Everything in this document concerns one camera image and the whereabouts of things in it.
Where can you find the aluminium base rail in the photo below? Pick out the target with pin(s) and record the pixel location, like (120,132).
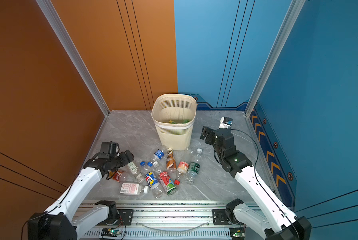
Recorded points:
(169,214)

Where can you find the aluminium corner post left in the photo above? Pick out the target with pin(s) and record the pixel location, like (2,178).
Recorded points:
(65,39)

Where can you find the flat bottle pink label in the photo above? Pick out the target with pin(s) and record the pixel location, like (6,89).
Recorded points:
(133,189)

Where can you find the red green label bottle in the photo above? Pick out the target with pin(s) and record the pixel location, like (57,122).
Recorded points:
(167,183)

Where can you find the clear bottle blue cap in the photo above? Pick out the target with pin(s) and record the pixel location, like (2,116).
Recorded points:
(156,167)

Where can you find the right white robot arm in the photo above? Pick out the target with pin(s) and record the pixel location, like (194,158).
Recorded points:
(277,221)

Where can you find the clear bottle green label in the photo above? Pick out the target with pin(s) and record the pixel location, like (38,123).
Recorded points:
(194,167)

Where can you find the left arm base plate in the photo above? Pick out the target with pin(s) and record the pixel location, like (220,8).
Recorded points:
(125,217)

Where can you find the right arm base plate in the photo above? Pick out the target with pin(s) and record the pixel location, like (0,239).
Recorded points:
(222,217)

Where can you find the brown coffee bottle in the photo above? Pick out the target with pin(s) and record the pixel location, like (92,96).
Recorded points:
(171,162)

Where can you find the right green circuit board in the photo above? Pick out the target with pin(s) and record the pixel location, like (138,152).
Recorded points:
(237,234)

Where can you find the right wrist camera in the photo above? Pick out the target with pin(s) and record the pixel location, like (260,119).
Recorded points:
(225,123)

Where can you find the aluminium corner post right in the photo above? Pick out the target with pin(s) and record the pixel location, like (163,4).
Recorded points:
(280,40)

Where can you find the pepsi bottle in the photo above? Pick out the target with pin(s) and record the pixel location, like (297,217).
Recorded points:
(154,184)

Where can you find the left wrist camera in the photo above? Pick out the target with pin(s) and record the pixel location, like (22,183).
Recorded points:
(110,148)

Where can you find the small cup pink label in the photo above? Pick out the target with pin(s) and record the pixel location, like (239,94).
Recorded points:
(183,167)

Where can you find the aluminium corner post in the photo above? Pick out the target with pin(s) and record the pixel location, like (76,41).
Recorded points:
(280,40)
(65,39)

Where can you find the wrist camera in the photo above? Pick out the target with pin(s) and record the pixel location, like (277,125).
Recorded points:
(110,148)
(225,123)

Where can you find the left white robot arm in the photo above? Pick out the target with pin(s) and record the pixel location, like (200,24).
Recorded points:
(57,223)

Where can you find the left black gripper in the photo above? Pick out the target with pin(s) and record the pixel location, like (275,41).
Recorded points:
(125,159)

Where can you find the green circuit board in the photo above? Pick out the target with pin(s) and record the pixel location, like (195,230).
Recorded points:
(111,233)
(237,234)

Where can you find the cream plastic waste bin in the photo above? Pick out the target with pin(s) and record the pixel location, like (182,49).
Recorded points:
(176,107)

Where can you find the left green circuit board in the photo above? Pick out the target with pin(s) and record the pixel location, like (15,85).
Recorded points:
(111,233)

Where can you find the clear bottle blue white label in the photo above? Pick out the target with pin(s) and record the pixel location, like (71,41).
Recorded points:
(159,155)

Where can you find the orange juice bottle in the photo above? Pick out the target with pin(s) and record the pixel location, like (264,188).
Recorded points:
(120,176)

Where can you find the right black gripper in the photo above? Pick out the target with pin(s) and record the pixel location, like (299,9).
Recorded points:
(212,134)

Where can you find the white green label bottle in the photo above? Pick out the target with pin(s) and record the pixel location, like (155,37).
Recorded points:
(136,172)

